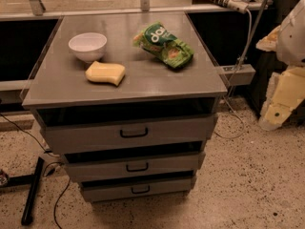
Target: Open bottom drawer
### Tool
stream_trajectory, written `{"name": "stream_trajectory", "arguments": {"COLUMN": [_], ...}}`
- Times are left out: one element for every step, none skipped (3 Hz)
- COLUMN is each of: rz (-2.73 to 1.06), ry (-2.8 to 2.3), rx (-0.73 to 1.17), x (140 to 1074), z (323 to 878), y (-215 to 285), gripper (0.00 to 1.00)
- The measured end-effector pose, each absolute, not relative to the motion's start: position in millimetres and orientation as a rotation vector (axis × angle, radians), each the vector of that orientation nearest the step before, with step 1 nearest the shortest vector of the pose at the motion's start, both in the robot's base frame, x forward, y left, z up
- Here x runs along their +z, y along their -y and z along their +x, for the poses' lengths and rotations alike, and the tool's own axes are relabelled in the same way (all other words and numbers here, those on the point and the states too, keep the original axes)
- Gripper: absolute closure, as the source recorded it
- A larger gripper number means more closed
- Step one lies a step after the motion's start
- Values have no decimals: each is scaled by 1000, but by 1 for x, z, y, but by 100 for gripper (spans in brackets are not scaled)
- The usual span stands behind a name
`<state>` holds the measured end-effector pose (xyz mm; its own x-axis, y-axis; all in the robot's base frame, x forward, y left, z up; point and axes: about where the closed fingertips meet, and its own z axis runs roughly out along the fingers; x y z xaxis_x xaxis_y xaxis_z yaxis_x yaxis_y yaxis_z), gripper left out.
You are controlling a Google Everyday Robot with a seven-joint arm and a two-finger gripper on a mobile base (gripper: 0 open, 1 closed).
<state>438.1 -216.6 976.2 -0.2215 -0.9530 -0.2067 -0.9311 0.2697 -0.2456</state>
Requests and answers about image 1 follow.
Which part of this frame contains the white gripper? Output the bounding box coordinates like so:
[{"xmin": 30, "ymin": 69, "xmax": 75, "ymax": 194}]
[{"xmin": 258, "ymin": 67, "xmax": 305, "ymax": 131}]

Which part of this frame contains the grey bottom drawer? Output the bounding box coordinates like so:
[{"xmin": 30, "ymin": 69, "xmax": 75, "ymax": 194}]
[{"xmin": 81, "ymin": 176, "xmax": 196, "ymax": 202}]

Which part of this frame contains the grey drawer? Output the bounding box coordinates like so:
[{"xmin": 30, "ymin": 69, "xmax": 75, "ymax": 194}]
[
  {"xmin": 42, "ymin": 114, "xmax": 217, "ymax": 155},
  {"xmin": 81, "ymin": 176, "xmax": 196, "ymax": 202},
  {"xmin": 66, "ymin": 152, "xmax": 205, "ymax": 182}
]

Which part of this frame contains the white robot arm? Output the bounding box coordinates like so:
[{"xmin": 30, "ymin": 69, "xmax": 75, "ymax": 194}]
[{"xmin": 256, "ymin": 0, "xmax": 305, "ymax": 131}]

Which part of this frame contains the grey drawer cabinet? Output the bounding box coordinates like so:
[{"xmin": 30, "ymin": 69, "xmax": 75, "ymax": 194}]
[{"xmin": 23, "ymin": 12, "xmax": 226, "ymax": 191}]

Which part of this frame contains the grey middle drawer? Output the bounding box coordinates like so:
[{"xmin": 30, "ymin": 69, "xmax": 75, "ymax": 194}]
[{"xmin": 66, "ymin": 152, "xmax": 205, "ymax": 182}]

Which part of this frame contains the grey top drawer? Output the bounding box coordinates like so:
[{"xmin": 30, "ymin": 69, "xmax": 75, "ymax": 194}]
[{"xmin": 42, "ymin": 114, "xmax": 217, "ymax": 155}]

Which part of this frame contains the green chip bag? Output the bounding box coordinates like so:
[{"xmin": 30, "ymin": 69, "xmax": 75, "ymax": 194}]
[{"xmin": 132, "ymin": 22, "xmax": 193, "ymax": 70}]

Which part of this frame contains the yellow sponge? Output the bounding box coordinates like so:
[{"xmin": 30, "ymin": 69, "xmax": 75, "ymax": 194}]
[{"xmin": 85, "ymin": 61, "xmax": 126, "ymax": 86}]

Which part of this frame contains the white bowl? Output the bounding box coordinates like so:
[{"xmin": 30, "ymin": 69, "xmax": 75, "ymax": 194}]
[{"xmin": 69, "ymin": 32, "xmax": 108, "ymax": 63}]

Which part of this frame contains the black metal stand leg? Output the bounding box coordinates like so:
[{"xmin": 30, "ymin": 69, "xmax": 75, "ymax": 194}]
[{"xmin": 0, "ymin": 157, "xmax": 44, "ymax": 226}]

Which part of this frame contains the grey metal side bracket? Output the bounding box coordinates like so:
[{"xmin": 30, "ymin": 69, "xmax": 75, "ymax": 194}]
[{"xmin": 216, "ymin": 64, "xmax": 255, "ymax": 87}]

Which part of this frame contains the white cable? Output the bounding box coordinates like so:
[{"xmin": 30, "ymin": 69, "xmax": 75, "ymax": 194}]
[{"xmin": 213, "ymin": 9, "xmax": 254, "ymax": 140}]

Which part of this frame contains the black floor cable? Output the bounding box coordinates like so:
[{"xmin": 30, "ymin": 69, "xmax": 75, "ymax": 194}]
[{"xmin": 0, "ymin": 112, "xmax": 72, "ymax": 229}]

